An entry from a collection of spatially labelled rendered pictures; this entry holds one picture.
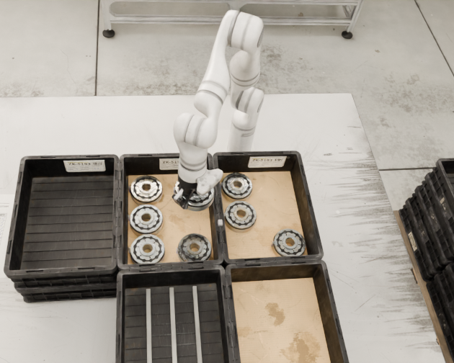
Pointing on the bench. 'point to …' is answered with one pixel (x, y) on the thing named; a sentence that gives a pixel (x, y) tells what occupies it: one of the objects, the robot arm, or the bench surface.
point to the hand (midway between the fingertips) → (189, 199)
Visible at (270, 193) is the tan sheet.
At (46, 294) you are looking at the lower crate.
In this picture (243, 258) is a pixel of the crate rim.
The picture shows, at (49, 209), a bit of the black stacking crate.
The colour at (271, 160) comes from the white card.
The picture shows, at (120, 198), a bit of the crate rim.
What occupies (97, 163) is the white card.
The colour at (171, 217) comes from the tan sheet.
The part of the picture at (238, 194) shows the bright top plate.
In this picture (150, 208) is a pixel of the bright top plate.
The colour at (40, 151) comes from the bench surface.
